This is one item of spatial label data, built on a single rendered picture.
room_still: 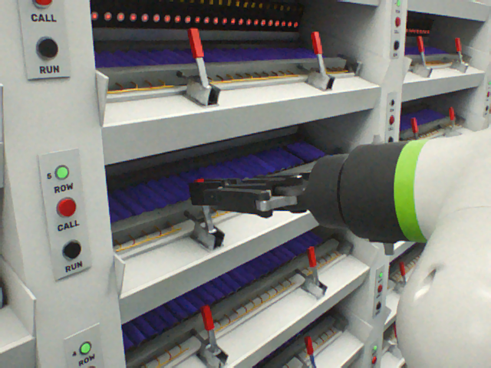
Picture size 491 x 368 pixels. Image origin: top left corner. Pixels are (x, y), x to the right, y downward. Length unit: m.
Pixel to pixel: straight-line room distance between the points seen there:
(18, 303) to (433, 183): 0.39
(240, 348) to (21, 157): 0.46
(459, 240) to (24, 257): 0.36
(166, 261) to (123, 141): 0.17
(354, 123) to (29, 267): 0.70
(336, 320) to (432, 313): 0.83
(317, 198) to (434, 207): 0.12
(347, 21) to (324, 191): 0.58
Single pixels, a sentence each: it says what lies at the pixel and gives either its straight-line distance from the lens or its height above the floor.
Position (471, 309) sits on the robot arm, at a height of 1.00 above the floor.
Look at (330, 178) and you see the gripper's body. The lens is 0.46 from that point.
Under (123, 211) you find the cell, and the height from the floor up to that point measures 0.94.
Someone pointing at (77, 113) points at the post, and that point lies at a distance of 0.47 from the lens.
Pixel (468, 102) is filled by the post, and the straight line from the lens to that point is 1.63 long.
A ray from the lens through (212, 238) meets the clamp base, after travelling 0.62.
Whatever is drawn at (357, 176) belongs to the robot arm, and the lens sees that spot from 0.43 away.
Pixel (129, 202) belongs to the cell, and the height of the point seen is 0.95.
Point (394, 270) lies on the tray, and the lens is 1.37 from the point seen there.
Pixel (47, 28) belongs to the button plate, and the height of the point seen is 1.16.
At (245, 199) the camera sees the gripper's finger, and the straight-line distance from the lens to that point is 0.50.
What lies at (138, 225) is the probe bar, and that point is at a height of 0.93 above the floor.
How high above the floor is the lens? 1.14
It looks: 16 degrees down
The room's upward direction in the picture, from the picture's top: 1 degrees counter-clockwise
